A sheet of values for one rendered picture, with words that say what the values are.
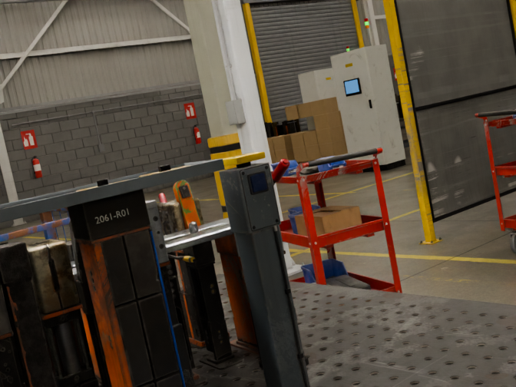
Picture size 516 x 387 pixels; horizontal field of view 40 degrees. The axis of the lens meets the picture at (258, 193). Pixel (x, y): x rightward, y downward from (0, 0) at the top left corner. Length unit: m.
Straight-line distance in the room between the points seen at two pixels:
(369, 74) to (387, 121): 0.82
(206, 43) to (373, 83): 3.75
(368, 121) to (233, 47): 6.44
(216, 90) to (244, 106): 3.20
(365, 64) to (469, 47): 5.26
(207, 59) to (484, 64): 3.48
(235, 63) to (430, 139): 1.68
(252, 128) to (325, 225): 1.95
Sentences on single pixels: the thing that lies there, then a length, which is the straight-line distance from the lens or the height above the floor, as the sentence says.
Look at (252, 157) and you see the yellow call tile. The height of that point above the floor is 1.16.
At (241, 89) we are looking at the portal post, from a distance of 5.33.
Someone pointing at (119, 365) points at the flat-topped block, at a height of 0.89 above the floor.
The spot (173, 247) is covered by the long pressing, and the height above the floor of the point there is 1.00.
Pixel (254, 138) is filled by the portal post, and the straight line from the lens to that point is 5.34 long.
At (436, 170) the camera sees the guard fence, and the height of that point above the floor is 0.53.
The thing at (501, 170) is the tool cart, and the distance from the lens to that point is 4.92.
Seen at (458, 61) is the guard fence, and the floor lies 1.36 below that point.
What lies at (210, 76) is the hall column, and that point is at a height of 1.82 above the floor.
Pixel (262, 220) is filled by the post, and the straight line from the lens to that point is 1.21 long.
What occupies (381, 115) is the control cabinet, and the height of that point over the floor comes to 0.88.
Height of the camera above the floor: 1.22
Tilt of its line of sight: 6 degrees down
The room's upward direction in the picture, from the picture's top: 11 degrees counter-clockwise
